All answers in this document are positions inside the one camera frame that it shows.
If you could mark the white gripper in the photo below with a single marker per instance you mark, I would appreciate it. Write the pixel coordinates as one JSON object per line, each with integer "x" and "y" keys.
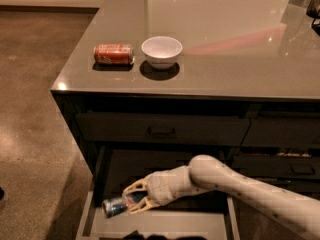
{"x": 160, "y": 187}

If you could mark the blue silver redbull can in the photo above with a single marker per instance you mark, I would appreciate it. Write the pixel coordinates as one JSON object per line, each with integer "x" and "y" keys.
{"x": 115, "y": 206}

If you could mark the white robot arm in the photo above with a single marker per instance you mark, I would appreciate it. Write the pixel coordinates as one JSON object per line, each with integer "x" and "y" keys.
{"x": 204, "y": 173}

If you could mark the open middle drawer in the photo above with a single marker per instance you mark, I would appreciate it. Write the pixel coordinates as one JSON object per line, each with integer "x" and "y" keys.
{"x": 209, "y": 216}

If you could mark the dark top drawer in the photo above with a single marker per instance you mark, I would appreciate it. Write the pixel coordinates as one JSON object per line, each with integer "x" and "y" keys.
{"x": 161, "y": 128}

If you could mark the dark counter cabinet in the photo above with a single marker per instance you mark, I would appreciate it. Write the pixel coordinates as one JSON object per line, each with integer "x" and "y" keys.
{"x": 235, "y": 53}

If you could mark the red soda can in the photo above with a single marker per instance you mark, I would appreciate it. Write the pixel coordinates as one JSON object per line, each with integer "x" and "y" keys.
{"x": 114, "y": 54}

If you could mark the dark object counter corner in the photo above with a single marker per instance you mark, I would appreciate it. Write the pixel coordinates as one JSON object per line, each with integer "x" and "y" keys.
{"x": 313, "y": 11}

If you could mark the white bowl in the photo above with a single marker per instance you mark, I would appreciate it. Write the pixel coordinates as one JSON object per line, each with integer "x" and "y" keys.
{"x": 161, "y": 52}

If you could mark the right side drawers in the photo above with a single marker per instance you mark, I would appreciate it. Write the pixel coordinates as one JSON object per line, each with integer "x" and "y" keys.
{"x": 280, "y": 146}

